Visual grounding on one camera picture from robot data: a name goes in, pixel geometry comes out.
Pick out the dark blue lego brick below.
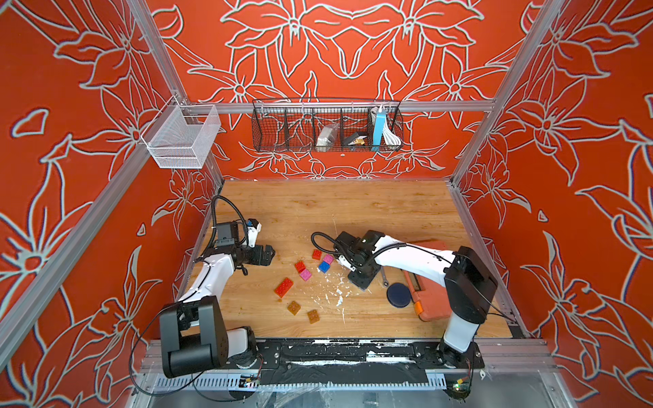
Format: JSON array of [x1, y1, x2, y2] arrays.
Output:
[[318, 261, 331, 273]]

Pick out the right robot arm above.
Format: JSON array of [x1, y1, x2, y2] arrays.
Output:
[[330, 231, 498, 368]]

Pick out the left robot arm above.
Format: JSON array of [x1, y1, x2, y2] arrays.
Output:
[[159, 219, 275, 378]]

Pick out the long red lego brick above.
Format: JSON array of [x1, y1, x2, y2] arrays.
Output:
[[274, 277, 294, 299]]

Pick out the red lego brick lower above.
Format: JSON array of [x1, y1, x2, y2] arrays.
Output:
[[294, 261, 306, 273]]

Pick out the pink lego brick lower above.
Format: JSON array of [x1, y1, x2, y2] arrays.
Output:
[[299, 270, 312, 282]]

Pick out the brown lego plate left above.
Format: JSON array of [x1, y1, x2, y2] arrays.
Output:
[[287, 301, 301, 316]]

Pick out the brown lego plate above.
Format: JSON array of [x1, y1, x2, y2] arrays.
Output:
[[287, 301, 301, 316], [307, 309, 320, 324]]

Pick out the brown lego plate right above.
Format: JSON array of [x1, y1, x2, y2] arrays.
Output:
[[307, 309, 320, 324]]

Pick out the dark blue round disc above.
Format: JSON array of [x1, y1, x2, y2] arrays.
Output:
[[386, 282, 412, 309]]

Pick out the orange tool case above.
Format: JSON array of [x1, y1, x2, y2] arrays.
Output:
[[402, 240, 452, 322]]

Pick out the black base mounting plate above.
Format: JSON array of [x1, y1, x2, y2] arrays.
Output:
[[256, 338, 486, 389]]

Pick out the black object in basket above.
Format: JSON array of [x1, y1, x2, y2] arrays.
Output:
[[342, 132, 368, 147]]

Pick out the clear bag in basket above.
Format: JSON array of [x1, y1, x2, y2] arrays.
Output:
[[316, 123, 338, 152]]

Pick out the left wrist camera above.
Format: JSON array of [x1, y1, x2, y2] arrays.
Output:
[[246, 219, 262, 248]]

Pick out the white cables in basket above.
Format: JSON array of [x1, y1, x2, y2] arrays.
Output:
[[381, 118, 404, 151]]

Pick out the black wire wall basket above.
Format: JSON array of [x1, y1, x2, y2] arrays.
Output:
[[252, 98, 405, 153]]

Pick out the clear plastic wall bin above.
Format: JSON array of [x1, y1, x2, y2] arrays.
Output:
[[143, 105, 222, 171]]

